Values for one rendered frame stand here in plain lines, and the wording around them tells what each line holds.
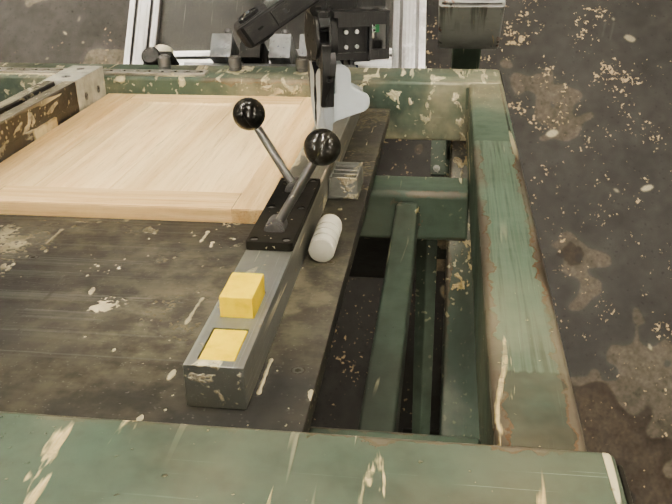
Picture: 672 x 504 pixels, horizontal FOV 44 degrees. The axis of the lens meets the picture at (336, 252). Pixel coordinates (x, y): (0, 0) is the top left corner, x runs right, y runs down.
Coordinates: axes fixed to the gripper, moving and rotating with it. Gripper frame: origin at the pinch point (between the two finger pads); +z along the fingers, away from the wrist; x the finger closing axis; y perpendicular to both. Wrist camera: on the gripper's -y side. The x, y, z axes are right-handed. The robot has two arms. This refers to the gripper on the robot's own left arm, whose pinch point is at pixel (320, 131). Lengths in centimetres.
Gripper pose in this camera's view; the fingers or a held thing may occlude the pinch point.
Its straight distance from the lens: 97.0
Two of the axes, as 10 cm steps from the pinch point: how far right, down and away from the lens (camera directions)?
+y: 9.8, -1.0, 1.9
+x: -2.2, -4.0, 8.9
